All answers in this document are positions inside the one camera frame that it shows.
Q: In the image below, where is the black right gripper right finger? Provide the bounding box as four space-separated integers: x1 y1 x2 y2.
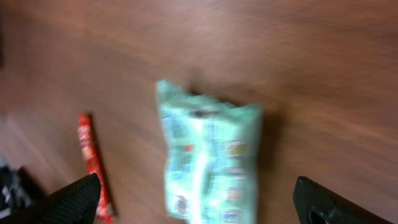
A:
293 176 392 224

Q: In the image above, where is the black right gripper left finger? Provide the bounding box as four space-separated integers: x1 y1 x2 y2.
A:
1 173 101 224

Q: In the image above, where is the red snack wrapper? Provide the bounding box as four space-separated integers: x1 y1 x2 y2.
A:
78 113 115 224

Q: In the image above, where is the pale teal snack packet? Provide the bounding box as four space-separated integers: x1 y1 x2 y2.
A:
155 80 262 223

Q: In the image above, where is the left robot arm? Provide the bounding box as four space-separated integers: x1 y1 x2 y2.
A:
1 161 46 219

